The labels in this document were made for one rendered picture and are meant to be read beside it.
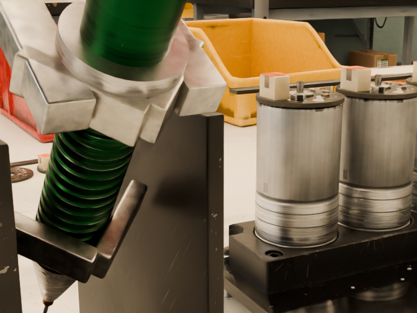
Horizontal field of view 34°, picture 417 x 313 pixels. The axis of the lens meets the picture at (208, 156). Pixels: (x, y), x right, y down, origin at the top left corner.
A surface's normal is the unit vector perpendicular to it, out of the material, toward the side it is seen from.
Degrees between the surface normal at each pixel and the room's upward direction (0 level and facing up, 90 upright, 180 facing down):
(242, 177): 0
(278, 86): 90
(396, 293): 0
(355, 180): 90
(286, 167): 90
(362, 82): 90
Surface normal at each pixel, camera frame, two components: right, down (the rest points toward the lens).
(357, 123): -0.66, 0.20
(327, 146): 0.56, 0.21
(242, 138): 0.00, -0.97
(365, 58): -0.93, 0.15
